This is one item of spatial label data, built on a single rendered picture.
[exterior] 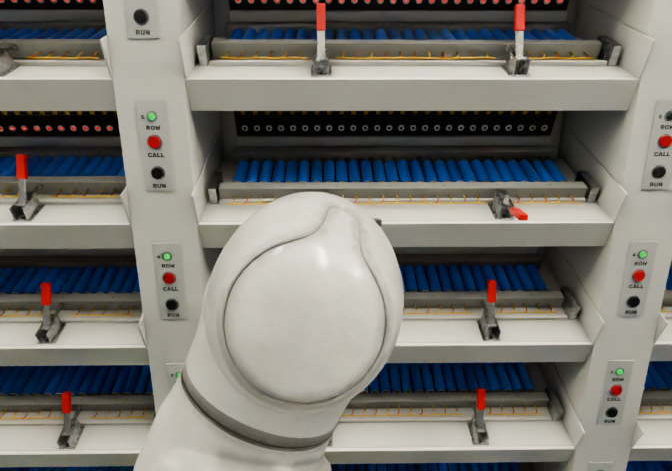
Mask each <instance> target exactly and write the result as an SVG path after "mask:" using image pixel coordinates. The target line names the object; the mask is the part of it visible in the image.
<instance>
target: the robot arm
mask: <svg viewBox="0 0 672 471"><path fill-rule="evenodd" d="M403 307H404V290H403V282H402V276H401V272H400V268H399V265H398V262H397V259H396V256H395V253H394V251H393V248H392V246H391V244H390V242H389V240H388V239H387V237H386V235H385V234H384V232H383V231H382V220H381V219H378V218H372V217H371V216H370V215H368V214H367V213H366V212H365V211H364V210H363V209H362V208H360V207H359V206H357V205H356V204H354V203H353V202H351V201H349V200H347V199H345V198H342V197H339V196H337V195H334V194H329V193H324V192H300V193H295V194H290V195H287V196H284V197H281V198H279V199H277V200H275V201H273V202H270V203H268V204H266V205H265V206H263V207H262V208H260V209H259V210H257V211H256V212H255V213H254V214H252V215H251V216H250V217H249V218H248V219H247V220H246V221H245V222H244V223H243V224H242V225H241V226H240V227H239V228H238V229H237V230H236V232H235V233H234V234H233V235H232V237H231V238H230V239H229V241H228V242H227V244H226V245H225V247H224V248H223V250H222V252H221V253H220V255H219V257H218V259H217V261H216V264H215V266H214V268H213V271H212V274H211V277H210V279H209V281H208V283H207V285H206V288H205V292H204V297H203V305H202V312H201V317H200V321H199V324H198V328H197V331H196V334H195V337H194V340H193V343H192V346H191V348H190V351H189V354H188V356H187V359H186V361H185V364H184V366H183V368H182V370H181V373H180V375H179V377H178V379H177V381H176V383H175V385H174V386H173V388H172V390H171V391H170V393H169V394H168V396H167V397H166V399H165V400H164V402H163V403H162V405H161V407H160V409H159V411H158V413H157V415H156V418H155V420H154V422H153V424H152V426H151V428H150V430H149V432H148V434H147V437H146V439H145V441H144V444H143V446H142V448H141V451H140V453H139V456H138V458H137V461H136V463H135V466H134V469H133V471H331V465H330V463H329V461H328V460H327V459H326V458H325V456H324V454H325V451H326V448H327V445H328V443H329V440H330V438H331V435H332V433H333V431H334V429H335V427H336V425H337V423H338V420H339V419H340V417H341V415H342V413H343V411H344V409H345V408H346V406H347V405H348V403H349V402H350V400H351V399H352V398H353V397H355V396H356V395H357V394H359V393H360V392H361V391H363V390H364V389H365V388H366V387H367V386H368V385H369V384H370V383H371V382H372V381H373V380H374V379H375V378H376V376H377V375H378V374H379V373H380V371H381V370H382V369H383V367H384V365H385V364H386V362H387V360H388V359H389V357H390V355H391V353H392V351H393V348H394V346H395V344H396V341H397V338H398V335H399V332H400V327H401V322H402V316H403Z"/></svg>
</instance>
